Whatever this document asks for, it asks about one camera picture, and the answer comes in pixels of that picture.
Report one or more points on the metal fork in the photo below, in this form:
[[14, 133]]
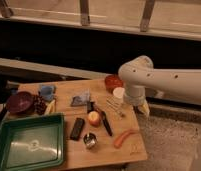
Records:
[[115, 107]]

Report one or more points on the black rectangular block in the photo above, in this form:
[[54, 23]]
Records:
[[77, 129]]

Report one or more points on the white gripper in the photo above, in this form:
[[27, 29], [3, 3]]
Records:
[[135, 95]]

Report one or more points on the yellow banana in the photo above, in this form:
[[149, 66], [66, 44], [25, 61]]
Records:
[[51, 107]]

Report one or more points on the black handled knife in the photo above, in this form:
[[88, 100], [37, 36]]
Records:
[[91, 106]]

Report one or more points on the white paper cup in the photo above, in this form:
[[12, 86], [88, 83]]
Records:
[[118, 94]]

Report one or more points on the green plastic tray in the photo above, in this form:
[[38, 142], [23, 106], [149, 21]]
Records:
[[32, 143]]

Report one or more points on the dark grape bunch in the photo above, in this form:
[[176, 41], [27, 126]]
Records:
[[39, 104]]

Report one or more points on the orange carrot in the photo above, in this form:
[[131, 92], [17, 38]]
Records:
[[122, 137]]

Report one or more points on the blue plastic cup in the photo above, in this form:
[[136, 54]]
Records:
[[47, 92]]

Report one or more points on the wooden table board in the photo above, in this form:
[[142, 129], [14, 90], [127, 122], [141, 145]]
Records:
[[104, 153]]

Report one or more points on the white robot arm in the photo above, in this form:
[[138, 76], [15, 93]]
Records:
[[140, 73]]

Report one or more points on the red yellow apple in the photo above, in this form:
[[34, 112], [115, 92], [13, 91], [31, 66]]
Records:
[[94, 118]]

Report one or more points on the shiny metal cup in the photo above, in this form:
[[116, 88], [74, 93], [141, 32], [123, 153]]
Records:
[[90, 140]]

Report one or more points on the grey crumpled cloth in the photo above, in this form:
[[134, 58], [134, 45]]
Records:
[[81, 99]]

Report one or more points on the purple bowl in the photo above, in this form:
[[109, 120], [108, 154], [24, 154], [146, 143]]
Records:
[[19, 102]]

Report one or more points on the red bowl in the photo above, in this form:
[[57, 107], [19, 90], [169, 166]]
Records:
[[112, 82]]

